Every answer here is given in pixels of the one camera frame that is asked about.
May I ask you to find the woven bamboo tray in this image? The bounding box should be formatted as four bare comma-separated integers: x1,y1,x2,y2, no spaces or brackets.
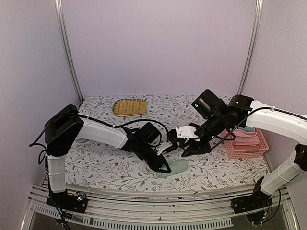
112,99,146,116

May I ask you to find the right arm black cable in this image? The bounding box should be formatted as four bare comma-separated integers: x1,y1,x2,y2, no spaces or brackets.
213,106,307,148

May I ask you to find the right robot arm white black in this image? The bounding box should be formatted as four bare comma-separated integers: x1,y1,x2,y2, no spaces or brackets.
175,89,307,209

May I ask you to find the white ceramic bowl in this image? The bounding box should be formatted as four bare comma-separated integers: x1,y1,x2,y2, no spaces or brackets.
75,138,87,143

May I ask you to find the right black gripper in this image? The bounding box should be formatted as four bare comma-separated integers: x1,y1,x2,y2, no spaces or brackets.
180,112,226,157

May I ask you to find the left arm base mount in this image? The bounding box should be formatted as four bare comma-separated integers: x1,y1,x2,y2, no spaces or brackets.
46,190,88,214

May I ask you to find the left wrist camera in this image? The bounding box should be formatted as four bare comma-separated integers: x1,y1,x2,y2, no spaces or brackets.
156,142,178,155

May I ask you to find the right aluminium frame post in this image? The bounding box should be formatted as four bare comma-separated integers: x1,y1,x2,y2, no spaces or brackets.
237,0,263,94

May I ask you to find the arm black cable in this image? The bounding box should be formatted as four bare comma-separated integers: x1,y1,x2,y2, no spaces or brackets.
213,106,307,148
79,112,170,147

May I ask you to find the pink towel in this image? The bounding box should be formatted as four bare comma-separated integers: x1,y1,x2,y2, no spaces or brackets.
234,130,260,146

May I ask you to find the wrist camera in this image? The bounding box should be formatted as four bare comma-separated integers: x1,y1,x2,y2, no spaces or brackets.
167,126,200,142
156,142,178,155

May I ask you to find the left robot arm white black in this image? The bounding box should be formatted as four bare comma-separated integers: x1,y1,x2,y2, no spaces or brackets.
41,104,172,208

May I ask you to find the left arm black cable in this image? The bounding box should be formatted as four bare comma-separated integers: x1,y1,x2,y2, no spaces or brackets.
79,112,170,147

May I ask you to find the aluminium frame post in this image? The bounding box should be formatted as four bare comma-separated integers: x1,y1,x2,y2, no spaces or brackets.
54,0,83,103
237,0,263,94

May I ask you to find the light green towel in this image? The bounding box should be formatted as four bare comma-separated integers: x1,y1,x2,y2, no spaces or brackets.
155,159,189,179

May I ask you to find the aluminium front rail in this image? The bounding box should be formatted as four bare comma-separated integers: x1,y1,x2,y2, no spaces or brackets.
21,185,301,230

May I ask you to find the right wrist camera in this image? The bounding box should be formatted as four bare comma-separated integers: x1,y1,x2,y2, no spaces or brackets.
167,126,200,142

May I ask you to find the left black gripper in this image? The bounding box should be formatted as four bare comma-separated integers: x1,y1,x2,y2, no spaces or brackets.
137,143,170,175

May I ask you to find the blue rolled towel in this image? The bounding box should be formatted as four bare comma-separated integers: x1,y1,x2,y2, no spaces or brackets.
237,126,255,132

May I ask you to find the left aluminium frame post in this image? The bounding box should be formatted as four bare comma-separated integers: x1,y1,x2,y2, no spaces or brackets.
54,0,83,103

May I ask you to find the pink plastic basket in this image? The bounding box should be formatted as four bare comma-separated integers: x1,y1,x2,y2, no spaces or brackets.
224,128,269,159

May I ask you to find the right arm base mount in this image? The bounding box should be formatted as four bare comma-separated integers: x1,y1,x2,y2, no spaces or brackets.
230,194,273,214

